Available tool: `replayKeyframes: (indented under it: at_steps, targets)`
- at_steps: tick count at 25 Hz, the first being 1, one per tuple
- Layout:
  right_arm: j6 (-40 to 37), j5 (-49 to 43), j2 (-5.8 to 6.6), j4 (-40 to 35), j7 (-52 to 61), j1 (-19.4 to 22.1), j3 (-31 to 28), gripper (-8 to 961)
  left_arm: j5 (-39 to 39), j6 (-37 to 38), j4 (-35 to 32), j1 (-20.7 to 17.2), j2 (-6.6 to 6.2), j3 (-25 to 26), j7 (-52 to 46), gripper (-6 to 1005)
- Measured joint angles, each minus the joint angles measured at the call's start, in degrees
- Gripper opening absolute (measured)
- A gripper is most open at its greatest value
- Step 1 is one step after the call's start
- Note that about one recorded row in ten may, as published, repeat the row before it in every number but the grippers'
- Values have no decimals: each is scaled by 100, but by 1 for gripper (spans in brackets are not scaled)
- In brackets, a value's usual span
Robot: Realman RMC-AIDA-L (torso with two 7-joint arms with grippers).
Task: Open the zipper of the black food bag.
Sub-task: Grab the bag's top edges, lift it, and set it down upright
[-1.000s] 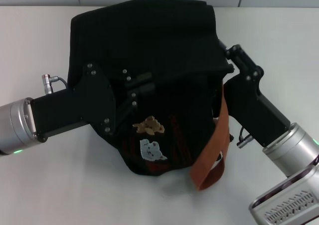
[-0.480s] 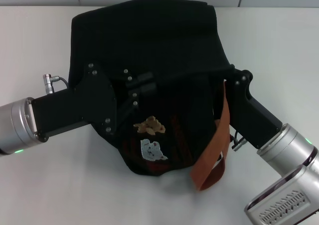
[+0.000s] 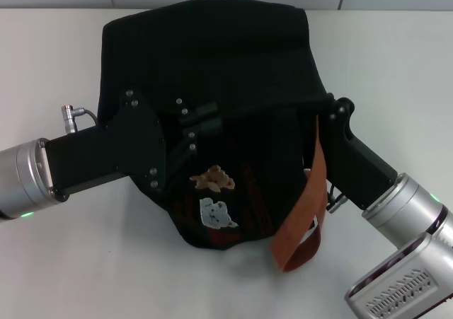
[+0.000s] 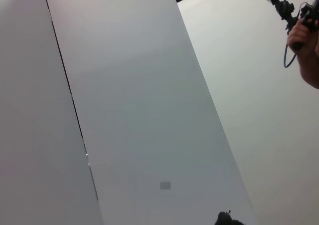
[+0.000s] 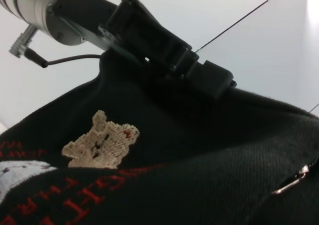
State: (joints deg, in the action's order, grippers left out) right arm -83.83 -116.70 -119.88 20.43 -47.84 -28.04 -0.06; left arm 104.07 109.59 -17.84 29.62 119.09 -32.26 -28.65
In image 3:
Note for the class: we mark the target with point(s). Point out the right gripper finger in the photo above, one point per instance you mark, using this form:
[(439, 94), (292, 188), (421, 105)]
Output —
[(341, 108)]

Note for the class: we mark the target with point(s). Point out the black bear-patch food bag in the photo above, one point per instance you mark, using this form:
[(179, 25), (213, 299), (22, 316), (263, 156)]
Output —
[(219, 57)]

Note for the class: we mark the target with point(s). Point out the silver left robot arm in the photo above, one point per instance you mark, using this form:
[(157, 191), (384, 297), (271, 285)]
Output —
[(21, 177)]

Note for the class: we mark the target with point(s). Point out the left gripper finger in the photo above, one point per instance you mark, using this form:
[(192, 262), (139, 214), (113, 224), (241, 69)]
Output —
[(201, 112), (209, 127)]

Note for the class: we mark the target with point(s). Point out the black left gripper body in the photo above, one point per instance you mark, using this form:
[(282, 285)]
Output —
[(117, 152)]

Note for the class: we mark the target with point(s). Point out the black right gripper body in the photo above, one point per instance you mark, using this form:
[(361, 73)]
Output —
[(357, 167)]

